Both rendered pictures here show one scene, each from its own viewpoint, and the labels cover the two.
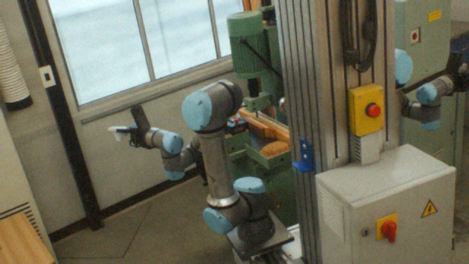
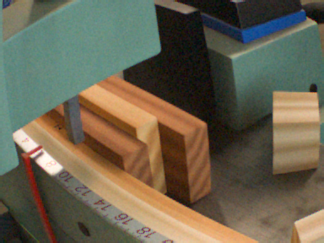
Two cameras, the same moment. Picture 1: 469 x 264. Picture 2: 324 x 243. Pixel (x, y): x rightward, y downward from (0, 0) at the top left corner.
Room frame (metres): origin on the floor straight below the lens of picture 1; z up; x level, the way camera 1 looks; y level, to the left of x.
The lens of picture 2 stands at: (2.92, -0.19, 1.26)
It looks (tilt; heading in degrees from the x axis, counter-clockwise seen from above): 31 degrees down; 169
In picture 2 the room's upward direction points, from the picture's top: 8 degrees counter-clockwise
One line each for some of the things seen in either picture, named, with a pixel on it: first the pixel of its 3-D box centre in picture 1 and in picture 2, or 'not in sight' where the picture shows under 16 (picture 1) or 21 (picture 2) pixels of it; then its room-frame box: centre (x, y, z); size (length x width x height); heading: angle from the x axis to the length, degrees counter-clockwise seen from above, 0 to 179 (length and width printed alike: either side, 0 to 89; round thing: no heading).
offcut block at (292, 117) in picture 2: not in sight; (298, 131); (2.42, 0.00, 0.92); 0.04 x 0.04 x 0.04; 68
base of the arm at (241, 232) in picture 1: (254, 221); not in sight; (1.58, -0.03, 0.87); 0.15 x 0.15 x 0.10
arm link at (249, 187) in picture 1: (249, 196); not in sight; (1.57, -0.03, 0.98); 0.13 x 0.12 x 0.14; 133
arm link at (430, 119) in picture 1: (426, 114); not in sight; (1.77, -0.79, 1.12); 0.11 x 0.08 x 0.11; 32
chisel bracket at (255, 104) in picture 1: (259, 103); (41, 49); (2.41, -0.17, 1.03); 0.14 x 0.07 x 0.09; 114
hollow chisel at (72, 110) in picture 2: not in sight; (71, 105); (2.41, -0.15, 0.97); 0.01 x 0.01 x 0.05; 24
